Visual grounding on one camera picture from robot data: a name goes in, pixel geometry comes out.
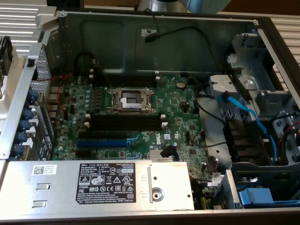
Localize RAM slot white latches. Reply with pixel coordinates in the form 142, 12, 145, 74
92, 70, 160, 76
83, 121, 168, 131
85, 113, 165, 122
89, 74, 162, 84

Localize thin flat locking lever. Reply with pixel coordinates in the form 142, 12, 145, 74
107, 107, 158, 115

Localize silver CPU socket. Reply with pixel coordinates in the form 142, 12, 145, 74
106, 88, 159, 115

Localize green motherboard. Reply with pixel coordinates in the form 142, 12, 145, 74
49, 73, 226, 188

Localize black SATA plug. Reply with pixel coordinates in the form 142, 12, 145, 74
160, 144, 177, 161

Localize silver chipset heat sink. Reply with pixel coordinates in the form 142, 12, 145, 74
150, 150, 180, 162

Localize long black expansion slot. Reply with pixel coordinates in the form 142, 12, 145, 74
78, 131, 128, 139

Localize blue expansion slot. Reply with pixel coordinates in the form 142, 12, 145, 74
76, 139, 129, 148

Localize thin raised locking lever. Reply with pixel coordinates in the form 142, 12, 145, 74
97, 61, 114, 90

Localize open grey PC case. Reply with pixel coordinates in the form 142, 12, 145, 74
0, 6, 300, 225

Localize short black expansion slot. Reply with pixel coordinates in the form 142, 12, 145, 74
75, 149, 92, 158

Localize round black buzzer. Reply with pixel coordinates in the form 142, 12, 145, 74
208, 156, 221, 170

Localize black PSU rating label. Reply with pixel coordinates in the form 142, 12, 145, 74
75, 163, 136, 204

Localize large silver USB port stack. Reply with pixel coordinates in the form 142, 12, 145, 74
46, 95, 64, 105

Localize silver Ethernet port stack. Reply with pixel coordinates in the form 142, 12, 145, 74
46, 86, 66, 96

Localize black vented fan shroud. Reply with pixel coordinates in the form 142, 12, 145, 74
224, 119, 274, 165

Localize silver disk bay cage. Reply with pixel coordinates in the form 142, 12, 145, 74
208, 32, 300, 165

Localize white QR code sticker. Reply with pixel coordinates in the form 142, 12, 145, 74
32, 165, 58, 175

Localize silver power supply unit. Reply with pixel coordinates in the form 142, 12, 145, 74
0, 160, 195, 211

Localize dark grey disk bay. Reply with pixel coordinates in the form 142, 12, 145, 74
225, 161, 300, 210

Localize blue disk caddy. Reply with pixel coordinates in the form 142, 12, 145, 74
236, 187, 300, 209

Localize black part on rack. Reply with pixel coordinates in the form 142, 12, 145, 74
0, 36, 14, 76

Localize curved black wire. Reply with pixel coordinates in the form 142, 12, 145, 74
196, 103, 228, 126

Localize black wire with connector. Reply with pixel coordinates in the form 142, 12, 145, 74
143, 8, 225, 71

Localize white case wall sticker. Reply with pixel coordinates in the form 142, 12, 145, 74
140, 28, 158, 37

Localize light blue SATA wire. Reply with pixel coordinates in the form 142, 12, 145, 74
217, 91, 278, 162

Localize black looped wire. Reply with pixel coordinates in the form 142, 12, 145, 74
74, 52, 96, 75

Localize red black twisted wire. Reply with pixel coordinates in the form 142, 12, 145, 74
37, 72, 74, 111

